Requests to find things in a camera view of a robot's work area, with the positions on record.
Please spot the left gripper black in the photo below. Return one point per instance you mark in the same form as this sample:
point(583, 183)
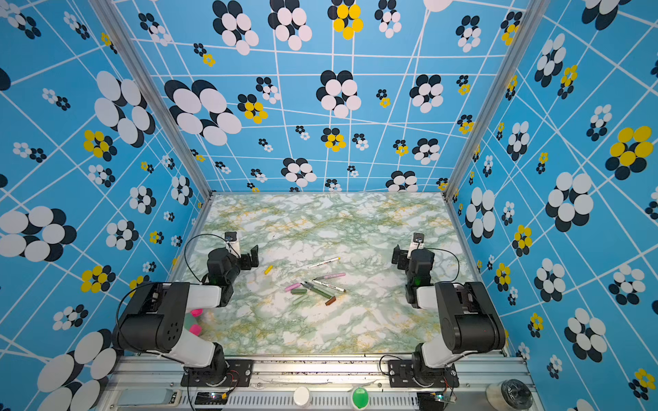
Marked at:
point(246, 258)

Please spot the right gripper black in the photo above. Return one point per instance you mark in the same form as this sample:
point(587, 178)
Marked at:
point(403, 258)

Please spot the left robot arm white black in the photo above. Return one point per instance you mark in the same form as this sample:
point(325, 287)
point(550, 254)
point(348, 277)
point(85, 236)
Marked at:
point(153, 321)

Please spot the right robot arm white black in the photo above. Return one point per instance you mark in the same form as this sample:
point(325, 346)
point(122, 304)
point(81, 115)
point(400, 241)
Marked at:
point(469, 323)

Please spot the pink pen cap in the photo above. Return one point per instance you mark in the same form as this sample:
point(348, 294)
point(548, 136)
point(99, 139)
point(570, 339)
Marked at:
point(292, 286)

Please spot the pink pen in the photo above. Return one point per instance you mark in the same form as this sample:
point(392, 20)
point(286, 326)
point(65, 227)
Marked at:
point(331, 276)

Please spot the white pen yellow end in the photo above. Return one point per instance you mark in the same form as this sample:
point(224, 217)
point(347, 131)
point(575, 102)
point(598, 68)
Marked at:
point(324, 262)

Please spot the light green pen cap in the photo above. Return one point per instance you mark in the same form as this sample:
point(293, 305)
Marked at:
point(300, 299)

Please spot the light green pen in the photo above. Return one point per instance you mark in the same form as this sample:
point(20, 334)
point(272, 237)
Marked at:
point(314, 288)

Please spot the plush toy pink green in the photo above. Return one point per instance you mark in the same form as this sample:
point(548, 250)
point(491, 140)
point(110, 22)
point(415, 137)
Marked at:
point(192, 322)

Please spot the green push button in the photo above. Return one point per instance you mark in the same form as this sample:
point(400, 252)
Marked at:
point(359, 399)

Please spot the white push button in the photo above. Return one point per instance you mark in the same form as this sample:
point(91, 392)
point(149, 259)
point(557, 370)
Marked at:
point(302, 397)

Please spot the tape roll spool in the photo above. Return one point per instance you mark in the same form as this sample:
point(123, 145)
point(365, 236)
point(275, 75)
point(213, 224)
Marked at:
point(510, 395)

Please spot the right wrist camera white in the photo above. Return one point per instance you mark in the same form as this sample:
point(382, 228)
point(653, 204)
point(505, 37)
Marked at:
point(417, 242)

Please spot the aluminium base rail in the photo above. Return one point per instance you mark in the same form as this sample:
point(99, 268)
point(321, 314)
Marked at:
point(330, 380)

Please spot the right aluminium corner post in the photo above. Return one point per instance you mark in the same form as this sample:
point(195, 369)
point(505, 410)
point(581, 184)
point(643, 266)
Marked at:
point(516, 52)

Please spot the aluminium corner post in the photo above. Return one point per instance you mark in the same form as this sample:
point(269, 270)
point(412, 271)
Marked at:
point(110, 20)
point(516, 52)

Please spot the left aluminium corner post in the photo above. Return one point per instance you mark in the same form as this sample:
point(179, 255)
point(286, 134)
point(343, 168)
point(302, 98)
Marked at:
point(110, 20)

